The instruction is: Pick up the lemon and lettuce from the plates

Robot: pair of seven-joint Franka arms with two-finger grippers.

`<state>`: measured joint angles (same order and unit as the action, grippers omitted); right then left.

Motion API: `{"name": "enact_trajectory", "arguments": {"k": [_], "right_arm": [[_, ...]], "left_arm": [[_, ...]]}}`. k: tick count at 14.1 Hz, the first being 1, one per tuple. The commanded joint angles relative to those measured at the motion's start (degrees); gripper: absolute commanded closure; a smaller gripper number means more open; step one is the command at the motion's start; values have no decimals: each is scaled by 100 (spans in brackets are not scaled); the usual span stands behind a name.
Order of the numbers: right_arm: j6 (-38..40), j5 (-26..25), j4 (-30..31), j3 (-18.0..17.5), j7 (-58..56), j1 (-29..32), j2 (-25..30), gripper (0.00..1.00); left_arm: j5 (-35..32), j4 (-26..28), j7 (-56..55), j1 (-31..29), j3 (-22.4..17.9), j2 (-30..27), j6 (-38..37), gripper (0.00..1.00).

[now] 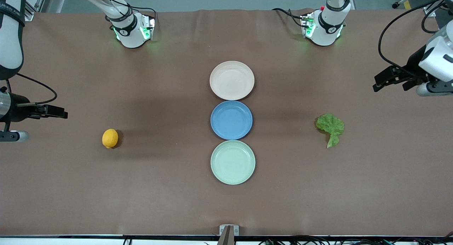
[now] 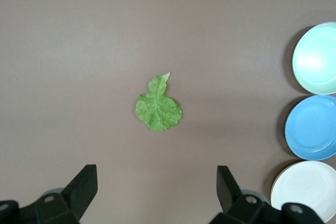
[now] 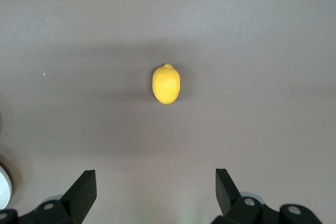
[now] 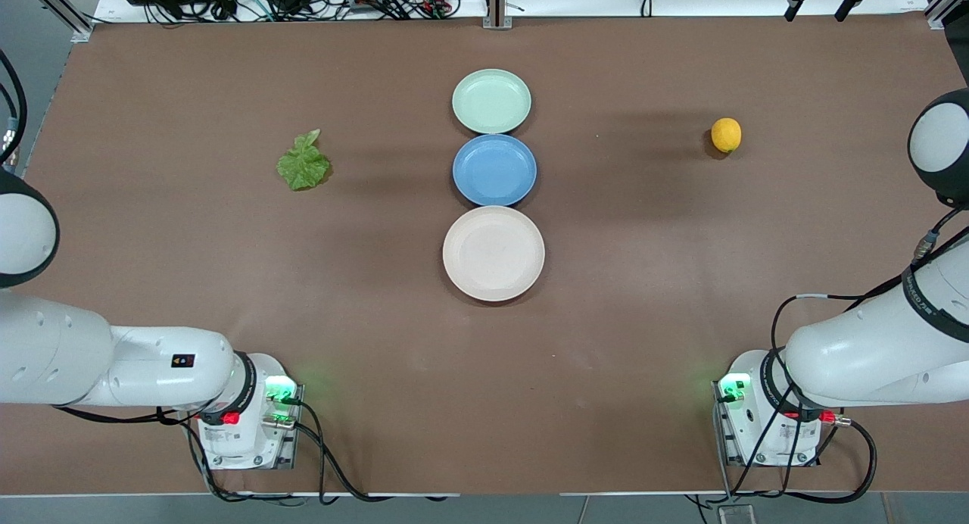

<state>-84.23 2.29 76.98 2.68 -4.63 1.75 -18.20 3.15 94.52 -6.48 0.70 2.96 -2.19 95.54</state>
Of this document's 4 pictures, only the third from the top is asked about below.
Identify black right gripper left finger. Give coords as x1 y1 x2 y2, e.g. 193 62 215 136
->
19 170 97 224

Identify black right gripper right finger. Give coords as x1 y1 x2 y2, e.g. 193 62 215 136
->
211 168 265 224

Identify beige round plate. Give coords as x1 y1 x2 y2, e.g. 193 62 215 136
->
0 165 13 209

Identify yellow lemon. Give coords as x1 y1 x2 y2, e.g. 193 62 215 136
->
152 63 182 105

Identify brown table cover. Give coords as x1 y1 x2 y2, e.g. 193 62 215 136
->
0 0 336 224

